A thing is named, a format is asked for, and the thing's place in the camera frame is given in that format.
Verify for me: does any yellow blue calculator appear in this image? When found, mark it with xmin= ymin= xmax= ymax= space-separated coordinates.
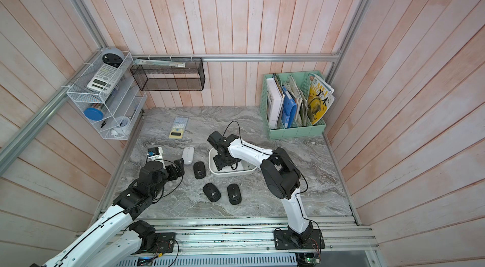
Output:
xmin=169 ymin=116 xmax=188 ymax=140

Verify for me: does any aluminium rail base frame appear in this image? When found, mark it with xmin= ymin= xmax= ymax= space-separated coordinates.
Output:
xmin=66 ymin=217 xmax=381 ymax=267

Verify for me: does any blue folder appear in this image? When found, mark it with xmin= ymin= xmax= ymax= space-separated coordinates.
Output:
xmin=281 ymin=86 xmax=297 ymax=129

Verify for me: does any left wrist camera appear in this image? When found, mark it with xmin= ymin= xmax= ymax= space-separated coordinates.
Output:
xmin=146 ymin=147 xmax=164 ymax=163

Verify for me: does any round grey black speaker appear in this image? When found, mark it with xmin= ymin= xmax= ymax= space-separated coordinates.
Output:
xmin=102 ymin=47 xmax=125 ymax=68

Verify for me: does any white computer mouse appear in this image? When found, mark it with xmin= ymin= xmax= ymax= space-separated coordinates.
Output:
xmin=182 ymin=147 xmax=195 ymax=165

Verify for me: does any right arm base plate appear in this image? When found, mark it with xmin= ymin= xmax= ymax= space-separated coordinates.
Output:
xmin=273 ymin=228 xmax=325 ymax=250

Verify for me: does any black mouse with logo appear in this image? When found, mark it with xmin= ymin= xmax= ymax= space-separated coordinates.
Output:
xmin=227 ymin=183 xmax=242 ymax=205

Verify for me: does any yellow art magazine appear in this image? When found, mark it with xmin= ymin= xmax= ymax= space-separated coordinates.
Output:
xmin=308 ymin=73 xmax=335 ymax=125

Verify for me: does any white cup on shelf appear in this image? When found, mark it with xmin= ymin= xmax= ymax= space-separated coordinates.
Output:
xmin=111 ymin=116 xmax=131 ymax=138

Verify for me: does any black ribbed mouse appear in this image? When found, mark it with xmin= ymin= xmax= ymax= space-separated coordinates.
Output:
xmin=193 ymin=161 xmax=207 ymax=179

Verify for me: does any white plastic storage box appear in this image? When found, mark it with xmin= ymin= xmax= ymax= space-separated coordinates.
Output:
xmin=208 ymin=148 xmax=257 ymax=177

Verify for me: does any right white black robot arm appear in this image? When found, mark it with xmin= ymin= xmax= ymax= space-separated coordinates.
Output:
xmin=208 ymin=131 xmax=315 ymax=249

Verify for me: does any thick white book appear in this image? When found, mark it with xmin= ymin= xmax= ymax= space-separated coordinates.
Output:
xmin=266 ymin=78 xmax=284 ymax=129

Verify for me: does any flat packet on basket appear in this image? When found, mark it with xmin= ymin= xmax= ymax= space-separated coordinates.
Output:
xmin=134 ymin=59 xmax=186 ymax=68

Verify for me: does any blue lid container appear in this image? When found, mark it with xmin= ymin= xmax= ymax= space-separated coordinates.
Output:
xmin=83 ymin=103 xmax=105 ymax=121

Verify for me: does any green plastic file crate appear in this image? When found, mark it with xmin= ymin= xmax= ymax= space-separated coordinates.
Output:
xmin=260 ymin=71 xmax=327 ymax=140

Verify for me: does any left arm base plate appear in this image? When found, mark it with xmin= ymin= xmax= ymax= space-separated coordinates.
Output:
xmin=145 ymin=232 xmax=176 ymax=254

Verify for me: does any white wire wall shelf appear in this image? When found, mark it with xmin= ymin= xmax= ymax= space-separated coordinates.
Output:
xmin=67 ymin=50 xmax=147 ymax=140

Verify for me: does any black mesh wall basket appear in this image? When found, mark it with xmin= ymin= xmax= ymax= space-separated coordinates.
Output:
xmin=130 ymin=57 xmax=205 ymax=92

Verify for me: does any white grey desk calculator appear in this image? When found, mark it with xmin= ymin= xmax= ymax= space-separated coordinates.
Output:
xmin=87 ymin=64 xmax=123 ymax=94

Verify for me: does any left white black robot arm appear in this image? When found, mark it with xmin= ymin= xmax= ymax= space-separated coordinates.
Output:
xmin=44 ymin=158 xmax=184 ymax=266

